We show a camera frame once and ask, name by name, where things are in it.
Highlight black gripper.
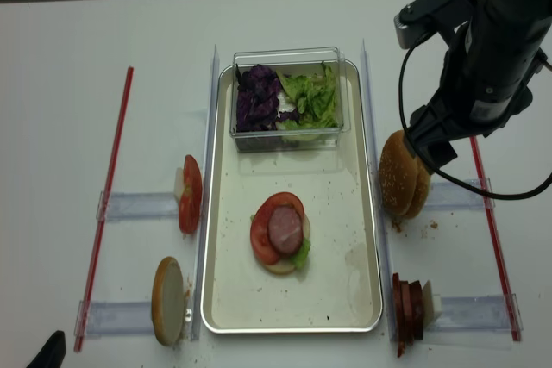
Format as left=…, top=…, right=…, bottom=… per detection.
left=405, top=83, right=533, bottom=177

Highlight sausage meat slice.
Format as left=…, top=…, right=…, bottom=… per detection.
left=268, top=205, right=304, bottom=256

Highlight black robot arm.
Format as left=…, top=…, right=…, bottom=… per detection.
left=394, top=0, right=551, bottom=172

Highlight green lettuce in box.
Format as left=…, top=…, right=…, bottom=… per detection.
left=275, top=62, right=338, bottom=131

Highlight stack of sausage slices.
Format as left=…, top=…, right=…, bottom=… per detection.
left=392, top=272, right=424, bottom=358

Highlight lettuce leaf on bun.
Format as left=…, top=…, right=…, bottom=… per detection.
left=288, top=237, right=311, bottom=270

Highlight tomato slice on bun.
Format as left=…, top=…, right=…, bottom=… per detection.
left=250, top=192, right=304, bottom=265

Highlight standing tomato slice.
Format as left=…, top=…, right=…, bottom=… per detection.
left=179, top=154, right=203, bottom=234

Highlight sesame bun top rear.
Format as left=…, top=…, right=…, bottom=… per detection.
left=405, top=158, right=430, bottom=219

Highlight sesame bun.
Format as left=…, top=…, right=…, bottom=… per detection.
left=405, top=158, right=430, bottom=219
left=379, top=130, right=417, bottom=215

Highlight clear holder upper right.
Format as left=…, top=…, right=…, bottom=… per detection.
left=424, top=181, right=495, bottom=210

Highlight clear holder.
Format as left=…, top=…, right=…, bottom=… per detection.
left=96, top=191, right=179, bottom=221
left=74, top=301, right=154, bottom=337
left=424, top=181, right=495, bottom=210
left=425, top=294, right=523, bottom=332

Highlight sesame bun top front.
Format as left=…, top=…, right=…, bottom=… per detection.
left=379, top=130, right=417, bottom=215

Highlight white stopper block right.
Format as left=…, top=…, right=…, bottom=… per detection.
left=422, top=280, right=442, bottom=329

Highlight white stopper block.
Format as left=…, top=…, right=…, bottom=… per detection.
left=422, top=280, right=442, bottom=329
left=173, top=167, right=185, bottom=203

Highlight clear holder lower right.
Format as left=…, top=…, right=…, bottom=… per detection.
left=425, top=294, right=523, bottom=332

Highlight clear plastic salad box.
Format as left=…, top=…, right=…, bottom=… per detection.
left=229, top=47, right=350, bottom=152

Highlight white metal tray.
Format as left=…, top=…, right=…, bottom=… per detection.
left=201, top=62, right=383, bottom=334

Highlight bottom bun on tray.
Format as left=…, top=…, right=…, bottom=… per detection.
left=260, top=215, right=311, bottom=275

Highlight right red strip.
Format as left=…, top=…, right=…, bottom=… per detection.
left=470, top=137, right=522, bottom=342

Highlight red strip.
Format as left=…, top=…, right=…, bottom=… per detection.
left=73, top=66, right=134, bottom=353
left=470, top=137, right=522, bottom=342

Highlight purple cabbage leaves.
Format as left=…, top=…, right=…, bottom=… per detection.
left=235, top=65, right=299, bottom=133

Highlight white stopper block left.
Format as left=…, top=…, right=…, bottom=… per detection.
left=173, top=167, right=185, bottom=203

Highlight standing bun half left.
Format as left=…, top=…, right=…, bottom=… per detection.
left=151, top=256, right=185, bottom=346

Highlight clear holder upper left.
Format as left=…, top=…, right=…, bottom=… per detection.
left=96, top=191, right=179, bottom=221

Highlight left red strip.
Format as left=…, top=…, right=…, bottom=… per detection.
left=73, top=66, right=134, bottom=353

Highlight clear holder lower left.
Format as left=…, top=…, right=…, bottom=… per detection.
left=74, top=301, right=154, bottom=337

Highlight black object bottom left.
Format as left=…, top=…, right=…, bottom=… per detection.
left=27, top=330, right=66, bottom=368

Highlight black camera cable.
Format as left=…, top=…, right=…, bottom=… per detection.
left=398, top=31, right=552, bottom=201

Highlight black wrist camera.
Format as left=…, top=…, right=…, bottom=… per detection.
left=393, top=0, right=477, bottom=50

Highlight clear left long rail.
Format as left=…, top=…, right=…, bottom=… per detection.
left=189, top=46, right=220, bottom=341

